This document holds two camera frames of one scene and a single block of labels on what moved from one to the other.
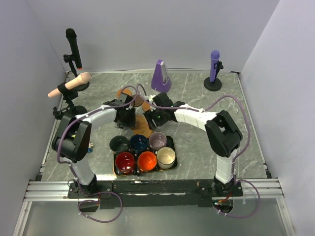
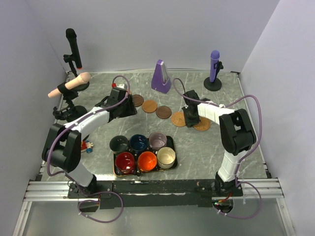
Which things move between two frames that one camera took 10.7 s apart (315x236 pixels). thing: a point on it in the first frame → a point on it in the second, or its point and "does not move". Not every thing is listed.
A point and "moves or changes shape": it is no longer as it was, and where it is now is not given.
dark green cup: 118,143 does not move
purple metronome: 161,81 does not move
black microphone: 72,36 does not move
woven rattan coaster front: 141,127 moves or changes shape
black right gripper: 150,115 → 190,122
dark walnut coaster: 139,101 does not move
